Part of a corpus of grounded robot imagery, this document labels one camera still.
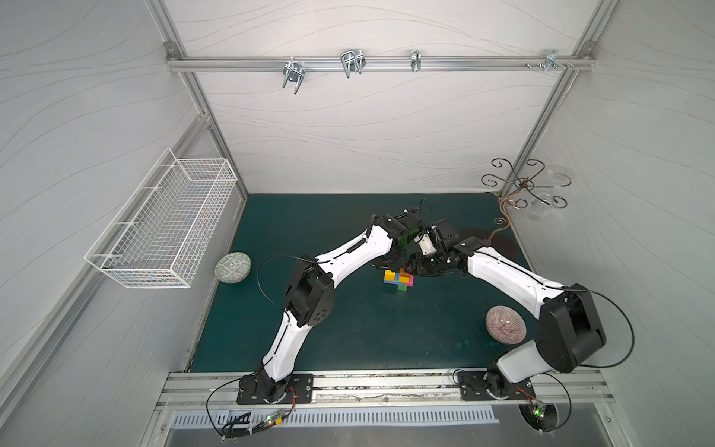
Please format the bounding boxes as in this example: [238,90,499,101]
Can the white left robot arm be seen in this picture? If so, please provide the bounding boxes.
[258,208,425,385]

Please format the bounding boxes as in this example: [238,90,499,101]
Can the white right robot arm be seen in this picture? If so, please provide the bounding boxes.
[411,219,607,396]

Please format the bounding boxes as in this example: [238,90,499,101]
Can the dark oval stand base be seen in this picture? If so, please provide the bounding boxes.
[460,227,519,260]

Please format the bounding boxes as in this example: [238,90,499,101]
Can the green mat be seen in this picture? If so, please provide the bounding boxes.
[192,194,511,373]

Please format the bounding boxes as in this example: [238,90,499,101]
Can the copper curled hook stand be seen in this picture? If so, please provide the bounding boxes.
[480,158,573,246]

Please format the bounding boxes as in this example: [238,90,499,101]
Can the pink patterned round bowl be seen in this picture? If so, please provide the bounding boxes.
[485,305,527,346]

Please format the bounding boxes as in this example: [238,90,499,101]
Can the green patterned round bowl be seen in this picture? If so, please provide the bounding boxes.
[214,251,251,284]

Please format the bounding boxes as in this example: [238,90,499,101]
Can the metal U-bolt clamp middle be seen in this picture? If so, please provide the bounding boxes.
[340,50,366,78]

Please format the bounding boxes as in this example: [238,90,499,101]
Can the metal u-bolt clamp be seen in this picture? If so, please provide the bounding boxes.
[340,50,366,78]
[282,61,305,94]

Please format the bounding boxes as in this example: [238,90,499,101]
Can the metal U-bolt clamp left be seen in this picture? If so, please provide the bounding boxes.
[282,61,305,94]

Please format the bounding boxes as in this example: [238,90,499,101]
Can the metal clamp right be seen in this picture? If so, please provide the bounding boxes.
[525,50,575,73]

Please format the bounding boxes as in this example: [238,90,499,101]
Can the aluminium top crossbar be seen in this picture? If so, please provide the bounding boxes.
[168,53,596,73]

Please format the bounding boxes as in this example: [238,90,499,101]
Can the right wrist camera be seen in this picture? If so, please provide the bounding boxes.
[416,233,437,256]

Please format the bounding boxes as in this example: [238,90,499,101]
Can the white slotted cable duct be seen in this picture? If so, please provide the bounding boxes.
[171,405,499,429]

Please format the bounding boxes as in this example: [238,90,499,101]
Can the small metal bracket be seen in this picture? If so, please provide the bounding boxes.
[411,50,422,73]

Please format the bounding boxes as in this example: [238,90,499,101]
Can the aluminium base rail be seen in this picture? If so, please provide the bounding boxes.
[156,368,616,411]

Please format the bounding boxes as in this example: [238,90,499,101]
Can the white wire basket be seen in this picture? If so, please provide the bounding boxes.
[84,148,238,290]

